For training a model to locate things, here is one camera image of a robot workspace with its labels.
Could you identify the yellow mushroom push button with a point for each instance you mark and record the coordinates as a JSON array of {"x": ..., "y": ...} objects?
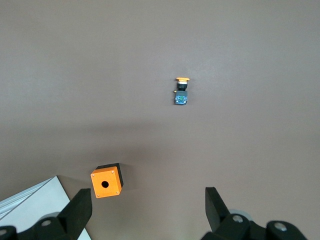
[{"x": 181, "y": 96}]

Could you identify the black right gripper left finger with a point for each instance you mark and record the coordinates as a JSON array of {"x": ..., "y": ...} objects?
[{"x": 75, "y": 215}]

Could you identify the orange button enclosure box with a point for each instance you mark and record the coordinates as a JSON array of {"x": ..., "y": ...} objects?
[{"x": 112, "y": 182}]

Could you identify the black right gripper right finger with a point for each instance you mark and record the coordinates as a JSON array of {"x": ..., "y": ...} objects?
[{"x": 217, "y": 215}]

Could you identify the white drawer cabinet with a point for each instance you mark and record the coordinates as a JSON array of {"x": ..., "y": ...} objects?
[{"x": 37, "y": 200}]

